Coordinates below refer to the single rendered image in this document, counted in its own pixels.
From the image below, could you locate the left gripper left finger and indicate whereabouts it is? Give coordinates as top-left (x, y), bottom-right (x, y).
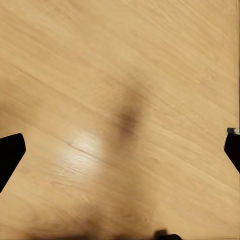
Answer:
top-left (0, 133), bottom-right (26, 193)

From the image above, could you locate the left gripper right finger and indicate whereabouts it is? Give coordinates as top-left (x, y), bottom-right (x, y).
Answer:
top-left (224, 132), bottom-right (240, 173)

